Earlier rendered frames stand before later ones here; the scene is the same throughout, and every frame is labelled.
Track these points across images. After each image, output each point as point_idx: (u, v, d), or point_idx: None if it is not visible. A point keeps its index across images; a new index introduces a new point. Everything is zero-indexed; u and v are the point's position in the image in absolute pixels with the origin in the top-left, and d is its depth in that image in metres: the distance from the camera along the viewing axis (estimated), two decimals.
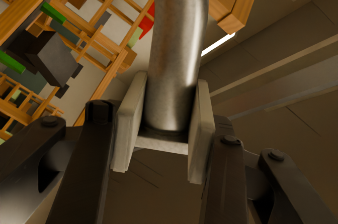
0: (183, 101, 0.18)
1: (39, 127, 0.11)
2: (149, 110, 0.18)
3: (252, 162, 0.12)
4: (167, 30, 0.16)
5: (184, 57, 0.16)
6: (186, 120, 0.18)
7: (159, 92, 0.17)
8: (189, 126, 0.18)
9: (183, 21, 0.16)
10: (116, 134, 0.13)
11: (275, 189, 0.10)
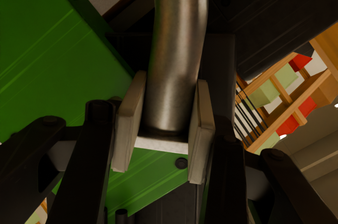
0: (184, 101, 0.18)
1: (39, 127, 0.11)
2: (149, 110, 0.18)
3: (252, 162, 0.12)
4: (168, 29, 0.16)
5: (185, 56, 0.17)
6: (186, 120, 0.18)
7: (160, 92, 0.17)
8: (189, 126, 0.18)
9: (184, 20, 0.16)
10: (116, 134, 0.13)
11: (275, 189, 0.10)
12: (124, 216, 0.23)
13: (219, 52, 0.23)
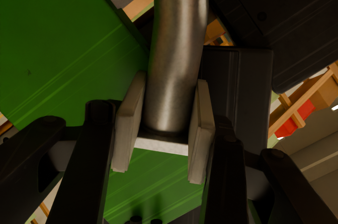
0: (183, 102, 0.17)
1: (39, 127, 0.11)
2: (148, 110, 0.18)
3: (252, 162, 0.12)
4: (166, 30, 0.16)
5: (184, 57, 0.16)
6: (186, 120, 0.18)
7: (159, 93, 0.17)
8: (189, 126, 0.18)
9: (183, 21, 0.16)
10: (116, 134, 0.13)
11: (275, 189, 0.10)
12: None
13: (257, 67, 0.23)
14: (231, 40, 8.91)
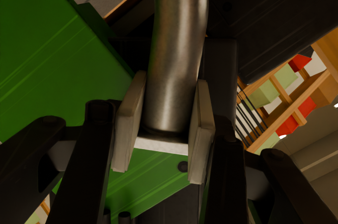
0: (184, 101, 0.17)
1: (39, 127, 0.11)
2: (149, 110, 0.18)
3: (252, 162, 0.12)
4: (167, 29, 0.16)
5: (185, 57, 0.16)
6: (186, 120, 0.18)
7: (160, 92, 0.17)
8: (189, 126, 0.18)
9: (183, 20, 0.16)
10: (116, 134, 0.13)
11: (275, 189, 0.10)
12: (128, 219, 0.23)
13: (221, 57, 0.23)
14: None
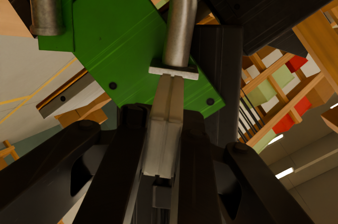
0: (185, 49, 0.33)
1: (75, 131, 0.12)
2: (166, 54, 0.33)
3: (218, 155, 0.12)
4: (176, 10, 0.32)
5: (185, 24, 0.32)
6: (186, 61, 0.34)
7: (172, 44, 0.33)
8: None
9: (184, 5, 0.31)
10: (149, 138, 0.13)
11: (242, 183, 0.10)
12: None
13: (233, 36, 0.39)
14: None
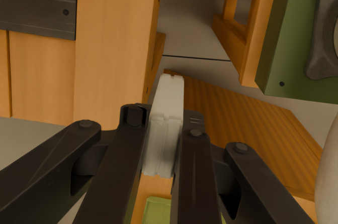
0: None
1: (75, 131, 0.12)
2: None
3: (218, 155, 0.12)
4: None
5: None
6: None
7: None
8: None
9: None
10: (149, 138, 0.13)
11: (242, 183, 0.10)
12: None
13: None
14: None
